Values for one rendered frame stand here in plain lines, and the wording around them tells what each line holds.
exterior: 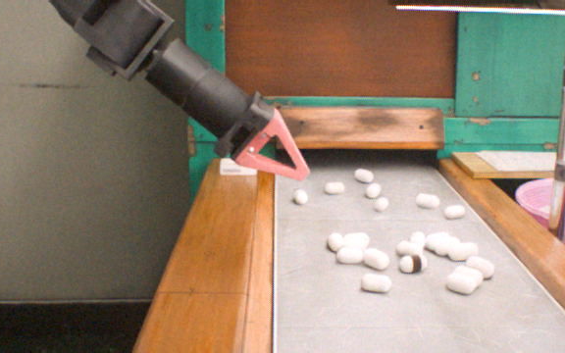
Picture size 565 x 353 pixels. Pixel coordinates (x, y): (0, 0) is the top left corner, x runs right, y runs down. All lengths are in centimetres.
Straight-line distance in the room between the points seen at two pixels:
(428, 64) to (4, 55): 130
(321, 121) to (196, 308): 60
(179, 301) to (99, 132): 142
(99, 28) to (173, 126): 131
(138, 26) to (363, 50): 59
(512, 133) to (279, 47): 47
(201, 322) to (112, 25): 31
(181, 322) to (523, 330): 32
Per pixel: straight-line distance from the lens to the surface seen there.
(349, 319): 66
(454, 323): 66
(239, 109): 69
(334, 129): 115
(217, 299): 64
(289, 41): 119
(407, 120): 117
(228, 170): 108
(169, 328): 59
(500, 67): 126
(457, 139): 125
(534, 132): 129
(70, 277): 219
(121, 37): 69
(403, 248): 81
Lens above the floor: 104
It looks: 15 degrees down
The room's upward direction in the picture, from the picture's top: straight up
